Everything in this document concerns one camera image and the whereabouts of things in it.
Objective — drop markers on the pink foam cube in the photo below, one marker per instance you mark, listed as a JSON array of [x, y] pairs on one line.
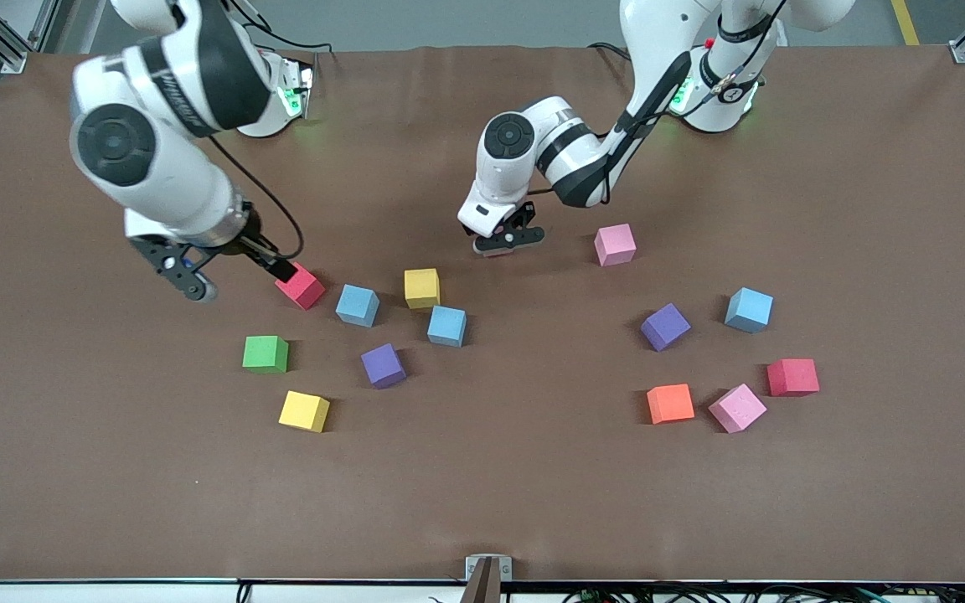
[[737, 408], [615, 244]]

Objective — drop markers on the small grey metal bracket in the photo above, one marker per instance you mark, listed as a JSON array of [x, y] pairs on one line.
[[472, 569]]

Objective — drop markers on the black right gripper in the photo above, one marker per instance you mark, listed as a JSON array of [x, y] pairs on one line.
[[250, 240]]

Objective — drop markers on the blue foam cube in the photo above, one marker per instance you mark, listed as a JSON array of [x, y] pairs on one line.
[[749, 309], [357, 306], [446, 326]]

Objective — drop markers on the grey connector plate green light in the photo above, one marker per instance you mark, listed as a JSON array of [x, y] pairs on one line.
[[683, 94], [298, 92]]

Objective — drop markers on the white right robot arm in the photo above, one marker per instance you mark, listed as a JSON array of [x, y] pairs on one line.
[[164, 167]]

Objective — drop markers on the green foam cube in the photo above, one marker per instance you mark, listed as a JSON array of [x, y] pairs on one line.
[[265, 353]]

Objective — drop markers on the red foam cube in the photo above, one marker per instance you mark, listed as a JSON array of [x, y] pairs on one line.
[[305, 289], [792, 377]]

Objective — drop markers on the brown table cover sheet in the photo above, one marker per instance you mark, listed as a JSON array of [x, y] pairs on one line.
[[482, 486]]

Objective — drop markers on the purple foam cube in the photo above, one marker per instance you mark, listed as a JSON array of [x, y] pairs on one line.
[[665, 327], [383, 366]]

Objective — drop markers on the yellow floor tape strip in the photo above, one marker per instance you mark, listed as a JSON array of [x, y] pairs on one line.
[[905, 21]]

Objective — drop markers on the yellow foam cube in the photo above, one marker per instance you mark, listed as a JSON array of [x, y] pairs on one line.
[[304, 411], [421, 287]]

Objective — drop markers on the white table edge rail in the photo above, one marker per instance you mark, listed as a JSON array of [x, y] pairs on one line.
[[114, 593]]

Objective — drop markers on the orange foam cube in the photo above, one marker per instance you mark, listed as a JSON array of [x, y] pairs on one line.
[[670, 404]]

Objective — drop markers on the brown camera mount strip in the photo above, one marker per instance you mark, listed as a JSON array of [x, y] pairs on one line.
[[482, 586]]

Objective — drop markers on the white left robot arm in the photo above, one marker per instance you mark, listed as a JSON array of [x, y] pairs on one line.
[[575, 151]]

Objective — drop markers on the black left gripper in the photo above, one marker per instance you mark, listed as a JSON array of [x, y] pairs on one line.
[[529, 213]]

